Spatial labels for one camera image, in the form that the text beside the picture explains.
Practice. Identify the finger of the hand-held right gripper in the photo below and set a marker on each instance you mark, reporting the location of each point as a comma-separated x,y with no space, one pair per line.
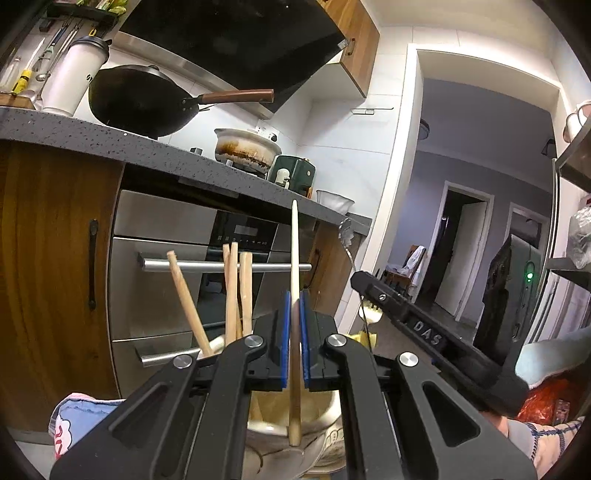
392,300

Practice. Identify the clear plastic bowl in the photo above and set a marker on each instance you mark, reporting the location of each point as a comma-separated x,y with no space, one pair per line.
334,201

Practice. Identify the metal storage rack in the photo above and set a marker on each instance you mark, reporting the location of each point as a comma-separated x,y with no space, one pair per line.
572,166

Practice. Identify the yellow green plastic utensil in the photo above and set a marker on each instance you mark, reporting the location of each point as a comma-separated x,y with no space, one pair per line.
367,340

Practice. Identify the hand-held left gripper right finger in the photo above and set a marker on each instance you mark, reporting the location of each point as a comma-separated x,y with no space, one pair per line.
304,341

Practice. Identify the black range hood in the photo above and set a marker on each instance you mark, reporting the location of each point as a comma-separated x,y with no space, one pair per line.
221,32

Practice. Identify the red plastic bag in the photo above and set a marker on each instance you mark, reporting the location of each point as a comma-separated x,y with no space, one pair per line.
549,399

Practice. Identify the wooden chopstick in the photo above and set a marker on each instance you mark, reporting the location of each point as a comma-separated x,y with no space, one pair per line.
295,249
189,309
230,295
246,295

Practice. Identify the gas stove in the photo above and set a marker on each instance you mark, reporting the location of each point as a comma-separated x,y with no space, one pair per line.
244,166

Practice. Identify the blue printed cloth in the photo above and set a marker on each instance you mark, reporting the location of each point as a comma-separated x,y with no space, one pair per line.
83,410

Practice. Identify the metal cup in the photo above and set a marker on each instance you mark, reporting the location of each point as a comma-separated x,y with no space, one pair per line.
579,122

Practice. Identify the wooden upper cabinet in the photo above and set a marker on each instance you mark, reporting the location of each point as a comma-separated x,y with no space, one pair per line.
355,37

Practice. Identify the white casserole pot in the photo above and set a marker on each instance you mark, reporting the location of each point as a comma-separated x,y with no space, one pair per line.
247,147

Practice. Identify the tall cream ceramic utensil jar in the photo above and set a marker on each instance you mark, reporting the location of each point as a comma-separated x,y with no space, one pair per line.
277,452

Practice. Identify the clear plastic bag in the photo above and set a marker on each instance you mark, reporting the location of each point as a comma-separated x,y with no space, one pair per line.
581,240

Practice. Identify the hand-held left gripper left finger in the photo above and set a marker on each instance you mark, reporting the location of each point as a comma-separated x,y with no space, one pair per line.
286,341

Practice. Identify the grey kitchen countertop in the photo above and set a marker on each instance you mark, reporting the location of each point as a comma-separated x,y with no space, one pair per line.
115,145

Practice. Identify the metal towel holder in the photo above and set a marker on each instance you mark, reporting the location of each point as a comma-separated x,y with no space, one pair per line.
369,110

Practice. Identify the black wall shelf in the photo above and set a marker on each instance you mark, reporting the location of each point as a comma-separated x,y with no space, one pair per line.
87,9

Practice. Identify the chair with draped clothes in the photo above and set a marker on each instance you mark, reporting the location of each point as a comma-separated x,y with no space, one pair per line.
411,267

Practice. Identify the white wall socket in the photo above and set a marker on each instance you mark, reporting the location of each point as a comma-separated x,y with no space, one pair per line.
270,134

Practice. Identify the white tumbler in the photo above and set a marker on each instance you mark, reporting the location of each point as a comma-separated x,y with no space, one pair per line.
74,76

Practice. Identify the person's patterned clothing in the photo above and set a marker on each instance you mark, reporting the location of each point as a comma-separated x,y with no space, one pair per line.
549,443

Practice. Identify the green kitchen appliance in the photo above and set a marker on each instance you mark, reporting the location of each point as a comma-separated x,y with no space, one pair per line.
291,175

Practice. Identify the wide wooden lower cabinet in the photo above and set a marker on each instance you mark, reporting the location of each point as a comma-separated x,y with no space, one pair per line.
51,277

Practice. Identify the stainless steel oven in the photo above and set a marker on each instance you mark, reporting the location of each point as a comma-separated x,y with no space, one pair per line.
161,281

